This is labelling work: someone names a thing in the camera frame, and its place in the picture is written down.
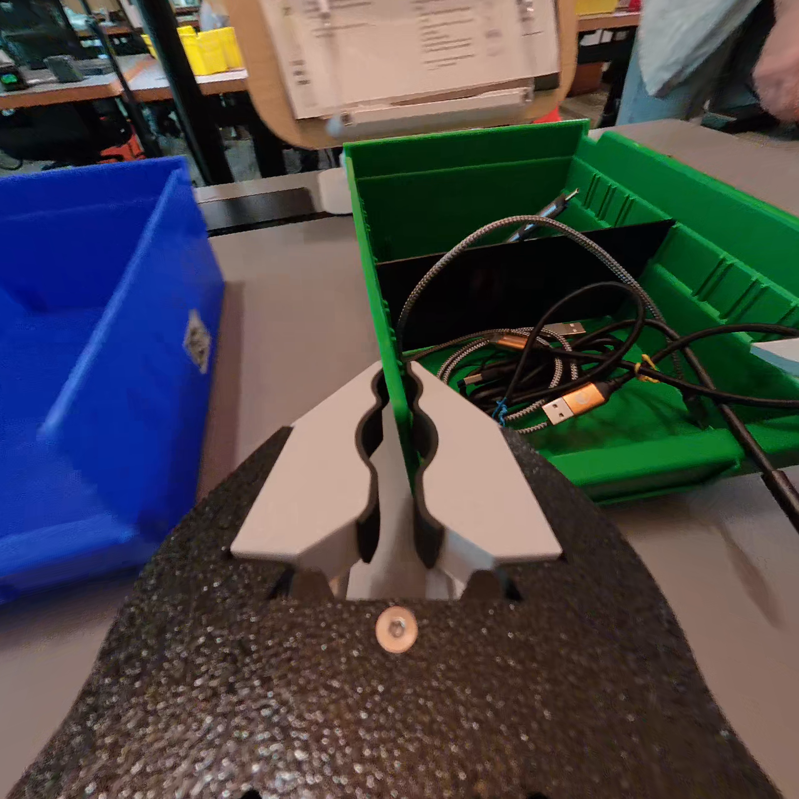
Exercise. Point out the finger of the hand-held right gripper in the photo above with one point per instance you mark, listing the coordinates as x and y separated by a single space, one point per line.
780 357

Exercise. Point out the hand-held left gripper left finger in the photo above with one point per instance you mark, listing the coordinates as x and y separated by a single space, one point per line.
306 499

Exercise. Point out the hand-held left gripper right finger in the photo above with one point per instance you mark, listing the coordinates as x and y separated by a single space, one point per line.
487 499

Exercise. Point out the blue plastic bin white tag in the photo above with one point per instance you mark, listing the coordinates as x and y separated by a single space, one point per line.
125 312

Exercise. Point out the green plastic bin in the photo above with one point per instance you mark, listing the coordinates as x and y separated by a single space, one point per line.
474 181

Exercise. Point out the black bin divider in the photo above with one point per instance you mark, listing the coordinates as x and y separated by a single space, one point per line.
499 281

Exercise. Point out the wooden document stand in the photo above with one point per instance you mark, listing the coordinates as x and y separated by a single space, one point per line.
268 106

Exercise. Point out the black metal pole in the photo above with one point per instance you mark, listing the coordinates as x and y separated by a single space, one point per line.
181 93

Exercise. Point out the printed instruction sheets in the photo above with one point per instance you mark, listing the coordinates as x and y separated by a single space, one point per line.
406 50

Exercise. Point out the yellow plastic bin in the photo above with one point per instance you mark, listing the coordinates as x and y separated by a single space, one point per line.
212 50

